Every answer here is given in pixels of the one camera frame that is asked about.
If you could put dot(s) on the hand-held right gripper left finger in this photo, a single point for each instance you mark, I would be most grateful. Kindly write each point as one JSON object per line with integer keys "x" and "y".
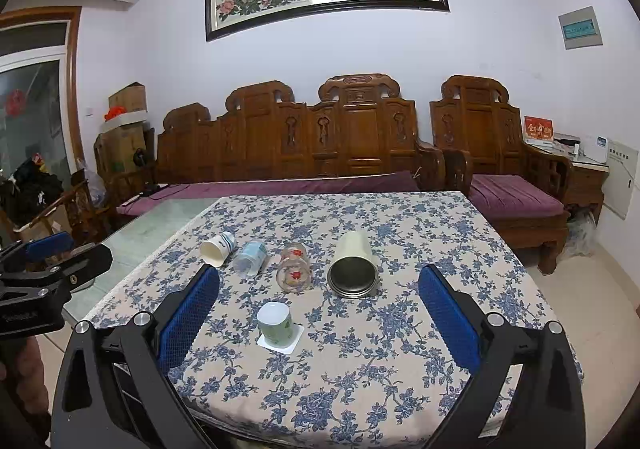
{"x": 190, "y": 314}

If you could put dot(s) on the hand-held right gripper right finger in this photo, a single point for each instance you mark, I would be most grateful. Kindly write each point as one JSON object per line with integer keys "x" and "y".
{"x": 447, "y": 314}

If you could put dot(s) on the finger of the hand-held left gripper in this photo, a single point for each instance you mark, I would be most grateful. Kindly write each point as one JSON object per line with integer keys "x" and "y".
{"x": 50, "y": 245}
{"x": 87, "y": 261}

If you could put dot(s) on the white paper cup blue print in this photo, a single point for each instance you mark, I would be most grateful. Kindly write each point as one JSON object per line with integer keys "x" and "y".
{"x": 217, "y": 250}

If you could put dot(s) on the white yogurt cup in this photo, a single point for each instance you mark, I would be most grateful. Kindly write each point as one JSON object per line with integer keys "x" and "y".
{"x": 274, "y": 324}

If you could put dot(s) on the clear plastic cup blue label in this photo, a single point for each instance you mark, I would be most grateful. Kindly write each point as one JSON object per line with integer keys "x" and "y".
{"x": 252, "y": 256}

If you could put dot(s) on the glass cup red flower print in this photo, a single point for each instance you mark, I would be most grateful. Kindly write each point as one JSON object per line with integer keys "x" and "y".
{"x": 294, "y": 274}

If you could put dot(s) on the cream metal tumbler cup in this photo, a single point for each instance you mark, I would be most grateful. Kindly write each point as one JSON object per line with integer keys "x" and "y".
{"x": 352, "y": 249}

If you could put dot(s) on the wooden chair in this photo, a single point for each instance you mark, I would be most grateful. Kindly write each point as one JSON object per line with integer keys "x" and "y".
{"x": 75, "y": 209}

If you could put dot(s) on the pile of dark clothing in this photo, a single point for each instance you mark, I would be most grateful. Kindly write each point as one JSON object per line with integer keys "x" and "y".
{"x": 30, "y": 189}

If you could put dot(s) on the wooden framed glass door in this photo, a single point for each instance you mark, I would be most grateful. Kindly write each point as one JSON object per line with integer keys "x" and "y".
{"x": 35, "y": 129}

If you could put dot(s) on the blue floral tablecloth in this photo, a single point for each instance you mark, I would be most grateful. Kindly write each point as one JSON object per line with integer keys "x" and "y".
{"x": 350, "y": 379}

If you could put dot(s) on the large cardboard box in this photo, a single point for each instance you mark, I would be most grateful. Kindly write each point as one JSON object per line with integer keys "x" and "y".
{"x": 125, "y": 144}

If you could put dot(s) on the square purple seat cushion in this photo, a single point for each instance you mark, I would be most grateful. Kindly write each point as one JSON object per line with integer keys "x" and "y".
{"x": 510, "y": 196}

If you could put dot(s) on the red door ornament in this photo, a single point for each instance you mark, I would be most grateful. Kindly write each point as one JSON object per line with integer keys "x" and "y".
{"x": 15, "y": 103}

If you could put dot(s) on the orange cloth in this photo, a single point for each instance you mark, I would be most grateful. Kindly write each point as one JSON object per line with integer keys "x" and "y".
{"x": 114, "y": 113}

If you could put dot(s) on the long purple sofa cushion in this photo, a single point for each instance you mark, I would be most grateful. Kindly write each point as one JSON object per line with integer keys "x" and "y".
{"x": 280, "y": 188}

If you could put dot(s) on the clear plastic bags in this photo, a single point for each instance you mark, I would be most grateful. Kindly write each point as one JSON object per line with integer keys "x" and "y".
{"x": 581, "y": 234}

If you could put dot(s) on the small cardboard box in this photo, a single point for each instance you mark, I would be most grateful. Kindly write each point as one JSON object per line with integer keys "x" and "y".
{"x": 127, "y": 99}

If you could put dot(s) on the carved wooden armchair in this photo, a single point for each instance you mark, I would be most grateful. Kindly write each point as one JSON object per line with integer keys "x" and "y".
{"x": 480, "y": 134}

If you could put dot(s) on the wooden side table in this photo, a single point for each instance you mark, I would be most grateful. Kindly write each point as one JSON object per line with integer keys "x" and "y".
{"x": 587, "y": 186}

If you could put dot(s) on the carved wooden sofa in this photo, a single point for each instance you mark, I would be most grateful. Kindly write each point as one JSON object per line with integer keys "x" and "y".
{"x": 350, "y": 134}

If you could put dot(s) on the red desk calendar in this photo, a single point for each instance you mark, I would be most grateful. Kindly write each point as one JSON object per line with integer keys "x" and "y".
{"x": 538, "y": 130}

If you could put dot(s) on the white box blue print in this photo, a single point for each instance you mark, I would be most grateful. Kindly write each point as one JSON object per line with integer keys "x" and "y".
{"x": 601, "y": 150}

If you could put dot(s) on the grey electrical panel box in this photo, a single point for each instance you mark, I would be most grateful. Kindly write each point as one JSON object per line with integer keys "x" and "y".
{"x": 580, "y": 28}

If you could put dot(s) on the white wall cabinet door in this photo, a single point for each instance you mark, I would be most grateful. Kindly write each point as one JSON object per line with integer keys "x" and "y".
{"x": 620, "y": 179}

